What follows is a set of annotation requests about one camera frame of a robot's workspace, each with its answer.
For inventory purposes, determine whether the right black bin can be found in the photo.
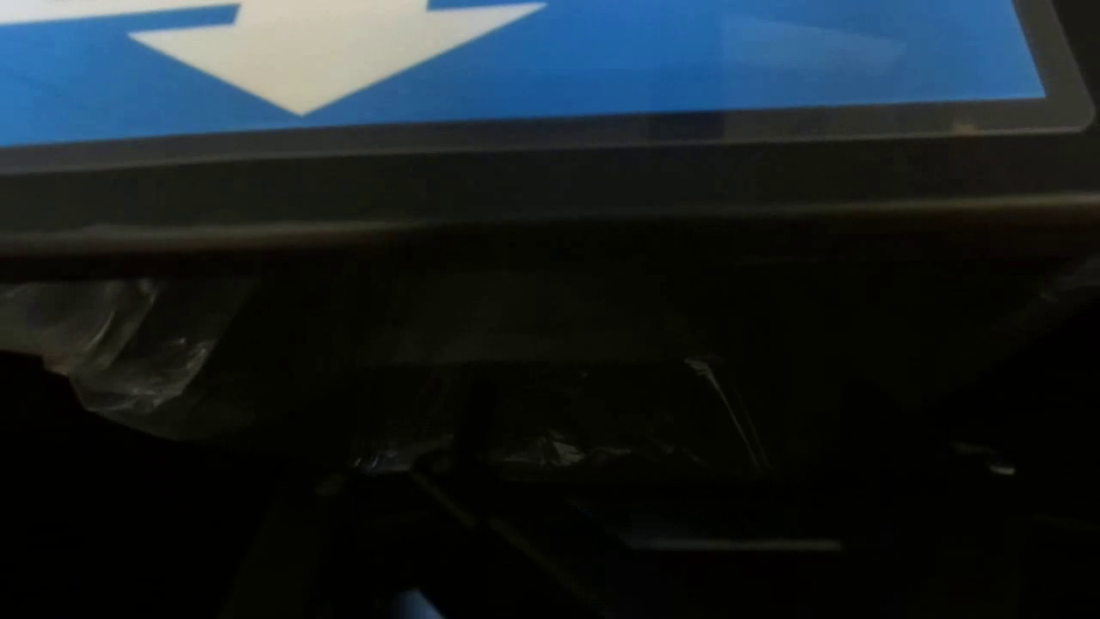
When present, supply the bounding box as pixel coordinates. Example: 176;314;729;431
0;274;762;478

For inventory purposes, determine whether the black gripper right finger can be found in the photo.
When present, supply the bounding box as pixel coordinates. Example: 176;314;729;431
846;444;1100;619

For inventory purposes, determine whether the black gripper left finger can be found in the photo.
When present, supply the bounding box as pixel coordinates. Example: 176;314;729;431
218;471;642;619

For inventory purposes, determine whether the dark cabinet with drawers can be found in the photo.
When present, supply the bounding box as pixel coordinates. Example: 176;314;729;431
0;0;1100;274

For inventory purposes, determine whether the right blue mixed paper sign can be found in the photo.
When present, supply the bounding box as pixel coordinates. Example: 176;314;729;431
0;0;1098;150

